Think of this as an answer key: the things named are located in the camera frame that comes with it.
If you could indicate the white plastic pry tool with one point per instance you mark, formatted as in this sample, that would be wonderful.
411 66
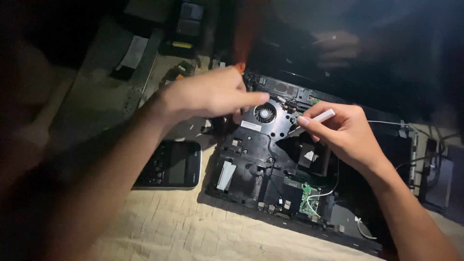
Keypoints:
327 115

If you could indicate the person's left hand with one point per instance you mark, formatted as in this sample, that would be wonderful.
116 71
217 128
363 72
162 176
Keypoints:
206 94

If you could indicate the black phone with silver edge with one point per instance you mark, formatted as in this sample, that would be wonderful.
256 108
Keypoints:
170 165

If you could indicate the black laptop screen lid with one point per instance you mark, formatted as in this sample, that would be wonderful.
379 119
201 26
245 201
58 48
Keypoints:
391 72

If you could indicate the grey laptop cover panel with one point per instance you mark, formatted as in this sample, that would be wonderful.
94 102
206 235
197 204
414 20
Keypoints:
98 94

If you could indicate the person's right hand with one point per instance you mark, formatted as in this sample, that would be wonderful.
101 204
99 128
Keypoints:
344 134

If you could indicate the opened black laptop base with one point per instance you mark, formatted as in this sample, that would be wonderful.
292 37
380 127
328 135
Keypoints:
253 163

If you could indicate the small loose circuit part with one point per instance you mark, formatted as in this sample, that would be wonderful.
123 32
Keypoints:
178 71

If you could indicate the black battery with yellow label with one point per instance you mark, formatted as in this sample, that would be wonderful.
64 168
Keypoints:
183 31

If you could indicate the round black cooling fan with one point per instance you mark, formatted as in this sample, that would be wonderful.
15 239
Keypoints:
265 113

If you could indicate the small green circuit card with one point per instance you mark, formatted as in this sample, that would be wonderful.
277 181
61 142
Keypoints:
309 201

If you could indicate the flat dark grey drive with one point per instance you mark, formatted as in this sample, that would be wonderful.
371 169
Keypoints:
444 181

